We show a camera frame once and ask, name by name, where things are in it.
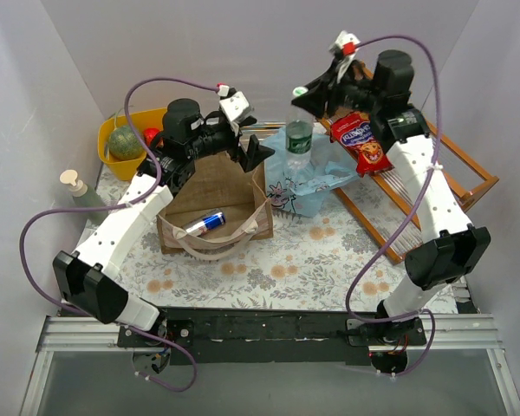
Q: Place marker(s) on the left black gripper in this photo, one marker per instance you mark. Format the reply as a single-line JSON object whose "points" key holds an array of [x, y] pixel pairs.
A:
{"points": [[242, 144]]}

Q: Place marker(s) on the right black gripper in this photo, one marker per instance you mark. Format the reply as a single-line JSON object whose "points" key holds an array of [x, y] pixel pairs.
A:
{"points": [[329, 93]]}

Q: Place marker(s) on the clear plastic water bottle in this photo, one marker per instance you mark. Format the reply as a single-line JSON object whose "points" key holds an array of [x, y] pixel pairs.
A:
{"points": [[298, 137]]}

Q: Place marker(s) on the red snack packet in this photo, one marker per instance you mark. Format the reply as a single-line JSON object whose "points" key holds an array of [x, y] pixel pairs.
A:
{"points": [[354, 133]]}

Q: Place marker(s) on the light blue plastic bag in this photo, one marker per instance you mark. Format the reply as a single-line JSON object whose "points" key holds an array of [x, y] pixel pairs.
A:
{"points": [[302, 190]]}

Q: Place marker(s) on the brown burlap tote bag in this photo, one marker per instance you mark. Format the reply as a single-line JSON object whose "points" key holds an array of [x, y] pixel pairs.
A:
{"points": [[218, 183]]}

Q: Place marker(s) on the blue drink can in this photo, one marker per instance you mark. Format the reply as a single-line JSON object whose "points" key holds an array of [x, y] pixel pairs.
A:
{"points": [[205, 223]]}

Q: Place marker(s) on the red apple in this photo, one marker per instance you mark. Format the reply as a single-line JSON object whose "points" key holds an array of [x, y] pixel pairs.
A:
{"points": [[149, 134]]}

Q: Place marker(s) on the green melon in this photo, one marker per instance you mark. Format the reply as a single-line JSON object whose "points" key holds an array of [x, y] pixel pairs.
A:
{"points": [[122, 142]]}

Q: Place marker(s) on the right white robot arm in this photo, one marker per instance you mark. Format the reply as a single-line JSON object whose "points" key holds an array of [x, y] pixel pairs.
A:
{"points": [[451, 245]]}

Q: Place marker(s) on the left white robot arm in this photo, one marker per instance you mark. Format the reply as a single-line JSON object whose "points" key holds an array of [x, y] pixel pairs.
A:
{"points": [[86, 276]]}

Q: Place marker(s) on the silver metal tray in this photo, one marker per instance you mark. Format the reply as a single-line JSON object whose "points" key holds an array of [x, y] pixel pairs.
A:
{"points": [[263, 129]]}

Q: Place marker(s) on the yellow plastic basket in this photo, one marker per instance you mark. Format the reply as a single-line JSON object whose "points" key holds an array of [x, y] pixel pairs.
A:
{"points": [[125, 169]]}

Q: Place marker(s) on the floral table mat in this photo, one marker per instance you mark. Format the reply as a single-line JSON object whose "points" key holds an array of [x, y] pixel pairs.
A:
{"points": [[309, 263]]}

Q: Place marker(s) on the green pump bottle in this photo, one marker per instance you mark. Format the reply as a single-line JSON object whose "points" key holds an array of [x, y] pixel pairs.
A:
{"points": [[83, 195]]}

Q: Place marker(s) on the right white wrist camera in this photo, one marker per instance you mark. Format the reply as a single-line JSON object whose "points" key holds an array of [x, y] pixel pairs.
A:
{"points": [[343, 50]]}

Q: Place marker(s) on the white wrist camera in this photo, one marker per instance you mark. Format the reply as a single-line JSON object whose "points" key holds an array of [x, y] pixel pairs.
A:
{"points": [[234, 105], [343, 50]]}

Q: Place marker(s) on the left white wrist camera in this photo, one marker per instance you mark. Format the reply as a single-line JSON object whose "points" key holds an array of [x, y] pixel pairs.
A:
{"points": [[234, 105]]}

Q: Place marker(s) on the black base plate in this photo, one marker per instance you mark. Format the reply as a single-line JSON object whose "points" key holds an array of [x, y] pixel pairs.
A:
{"points": [[215, 336]]}

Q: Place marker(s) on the aluminium frame rail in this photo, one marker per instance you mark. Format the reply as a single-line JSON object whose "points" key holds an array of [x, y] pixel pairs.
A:
{"points": [[80, 334]]}

